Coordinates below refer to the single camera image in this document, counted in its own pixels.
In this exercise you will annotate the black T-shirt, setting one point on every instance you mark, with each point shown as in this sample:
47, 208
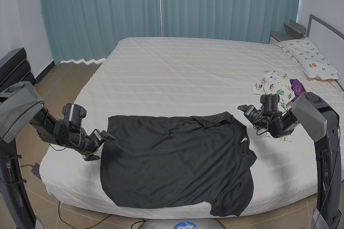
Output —
174, 163

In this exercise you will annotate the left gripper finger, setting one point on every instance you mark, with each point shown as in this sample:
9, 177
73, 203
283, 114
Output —
110, 138

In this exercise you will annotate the black chest of drawers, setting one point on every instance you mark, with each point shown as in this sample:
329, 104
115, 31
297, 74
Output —
13, 67

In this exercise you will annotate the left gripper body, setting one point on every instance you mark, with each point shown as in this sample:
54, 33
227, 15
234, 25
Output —
92, 142

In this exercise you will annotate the purple garment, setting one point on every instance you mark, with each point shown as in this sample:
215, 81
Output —
297, 88

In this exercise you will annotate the white printed pillow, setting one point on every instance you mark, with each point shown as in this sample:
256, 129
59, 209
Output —
309, 56

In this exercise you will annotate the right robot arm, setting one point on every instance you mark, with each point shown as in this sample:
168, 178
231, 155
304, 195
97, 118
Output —
311, 115

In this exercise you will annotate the bed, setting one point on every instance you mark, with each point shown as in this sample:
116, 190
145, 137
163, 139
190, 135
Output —
174, 75

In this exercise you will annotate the white printed pyjama garment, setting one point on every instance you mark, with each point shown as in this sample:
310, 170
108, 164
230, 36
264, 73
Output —
274, 83

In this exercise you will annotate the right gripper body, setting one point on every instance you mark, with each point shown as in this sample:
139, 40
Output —
252, 114

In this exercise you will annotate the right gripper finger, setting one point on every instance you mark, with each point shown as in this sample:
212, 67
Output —
243, 108

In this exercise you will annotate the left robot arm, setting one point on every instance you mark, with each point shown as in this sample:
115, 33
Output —
18, 109

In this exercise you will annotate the grey bedside table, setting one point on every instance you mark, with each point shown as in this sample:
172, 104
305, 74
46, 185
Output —
285, 33

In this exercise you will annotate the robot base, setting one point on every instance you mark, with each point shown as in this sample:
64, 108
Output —
180, 224

